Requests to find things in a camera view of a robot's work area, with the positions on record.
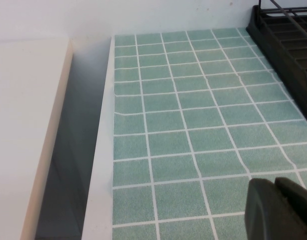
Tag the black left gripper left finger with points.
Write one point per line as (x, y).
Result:
(263, 212)

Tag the white side cabinet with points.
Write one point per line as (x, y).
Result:
(26, 120)

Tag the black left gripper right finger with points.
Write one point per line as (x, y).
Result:
(299, 205)

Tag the green checked tablecloth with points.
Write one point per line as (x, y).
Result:
(193, 125)

